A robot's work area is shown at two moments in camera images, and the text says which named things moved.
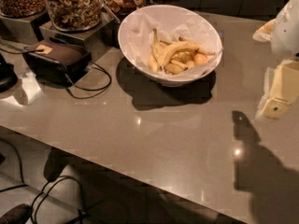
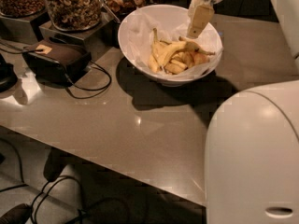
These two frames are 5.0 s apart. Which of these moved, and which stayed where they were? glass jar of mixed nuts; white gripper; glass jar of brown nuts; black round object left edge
Moved: white gripper
Stayed: glass jar of brown nuts; black round object left edge; glass jar of mixed nuts
